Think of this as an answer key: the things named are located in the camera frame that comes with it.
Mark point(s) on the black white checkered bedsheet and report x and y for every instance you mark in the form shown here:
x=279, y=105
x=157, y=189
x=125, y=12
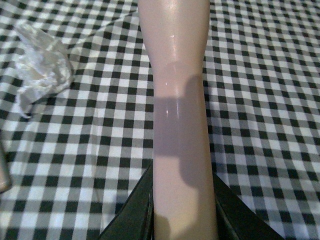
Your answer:
x=76, y=160

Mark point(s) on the grey brush handle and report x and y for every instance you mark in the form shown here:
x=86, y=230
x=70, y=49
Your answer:
x=175, y=34

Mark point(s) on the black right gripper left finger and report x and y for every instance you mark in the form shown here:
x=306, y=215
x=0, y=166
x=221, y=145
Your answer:
x=135, y=220

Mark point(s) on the crumpled clear plastic trash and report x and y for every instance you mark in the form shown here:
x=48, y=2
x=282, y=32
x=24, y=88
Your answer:
x=44, y=67

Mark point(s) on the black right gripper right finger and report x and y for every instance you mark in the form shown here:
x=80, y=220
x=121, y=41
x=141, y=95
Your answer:
x=235, y=221

